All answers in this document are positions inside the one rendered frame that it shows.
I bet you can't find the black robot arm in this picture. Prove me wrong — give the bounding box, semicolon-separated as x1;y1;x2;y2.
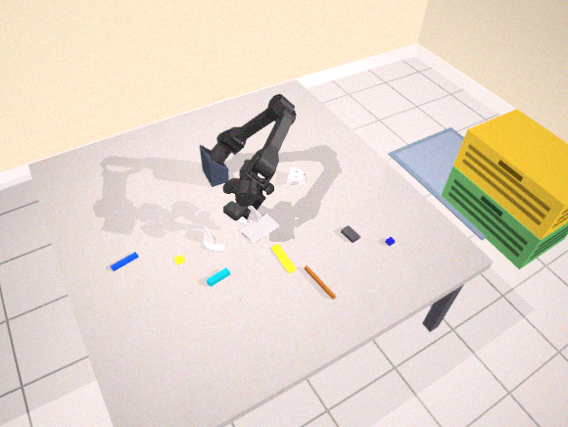
207;94;297;207

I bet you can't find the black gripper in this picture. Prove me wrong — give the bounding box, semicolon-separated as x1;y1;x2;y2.
223;182;274;220

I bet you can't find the orange thin bar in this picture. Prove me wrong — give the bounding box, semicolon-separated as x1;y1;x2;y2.
305;266;336;300

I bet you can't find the cyan rounded bar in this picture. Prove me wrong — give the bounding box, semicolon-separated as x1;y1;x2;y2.
206;268;230;287

